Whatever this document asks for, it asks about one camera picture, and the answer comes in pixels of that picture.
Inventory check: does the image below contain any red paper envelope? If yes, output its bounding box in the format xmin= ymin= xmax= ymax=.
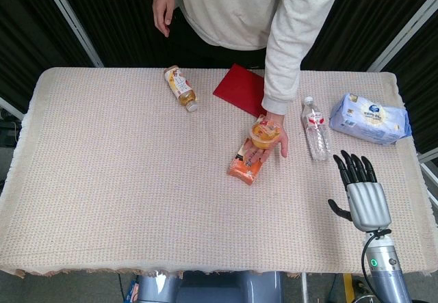
xmin=212 ymin=64 xmax=268 ymax=118

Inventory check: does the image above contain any orange snack packet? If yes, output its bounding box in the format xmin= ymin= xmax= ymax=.
xmin=227 ymin=137 xmax=269 ymax=186

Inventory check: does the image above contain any orange jelly cup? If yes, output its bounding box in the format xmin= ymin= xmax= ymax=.
xmin=250 ymin=114 xmax=284 ymax=150

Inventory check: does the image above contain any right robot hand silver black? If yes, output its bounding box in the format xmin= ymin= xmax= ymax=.
xmin=327 ymin=150 xmax=392 ymax=232

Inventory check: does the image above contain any person torso white sweatshirt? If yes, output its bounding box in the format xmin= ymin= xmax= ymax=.
xmin=174 ymin=0 xmax=302 ymax=50

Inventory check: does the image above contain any blue white tissue pack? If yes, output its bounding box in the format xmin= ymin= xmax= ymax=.
xmin=328 ymin=92 xmax=412 ymax=146

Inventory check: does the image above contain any white metal frame bar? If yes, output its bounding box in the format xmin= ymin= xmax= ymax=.
xmin=368 ymin=0 xmax=438 ymax=73
xmin=38 ymin=0 xmax=105 ymax=68

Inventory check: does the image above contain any yellow tea bottle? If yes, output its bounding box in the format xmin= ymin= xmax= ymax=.
xmin=164 ymin=65 xmax=200 ymax=113

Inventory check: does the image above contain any person left hand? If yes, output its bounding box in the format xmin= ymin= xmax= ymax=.
xmin=251 ymin=111 xmax=289 ymax=159

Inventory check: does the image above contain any clear water bottle red label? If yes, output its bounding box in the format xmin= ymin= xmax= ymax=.
xmin=301 ymin=96 xmax=332 ymax=162

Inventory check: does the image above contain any beige woven tablecloth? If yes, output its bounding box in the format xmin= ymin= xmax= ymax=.
xmin=0 ymin=66 xmax=438 ymax=278

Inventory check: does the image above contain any person right hand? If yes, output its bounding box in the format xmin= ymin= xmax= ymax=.
xmin=153 ymin=0 xmax=177 ymax=38

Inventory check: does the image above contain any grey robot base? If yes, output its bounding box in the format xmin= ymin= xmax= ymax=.
xmin=136 ymin=270 xmax=285 ymax=303

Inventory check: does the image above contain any person left forearm white sleeve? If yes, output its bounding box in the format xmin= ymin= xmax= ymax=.
xmin=261 ymin=0 xmax=346 ymax=115

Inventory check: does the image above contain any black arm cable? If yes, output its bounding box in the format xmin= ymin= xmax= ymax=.
xmin=360 ymin=228 xmax=393 ymax=293

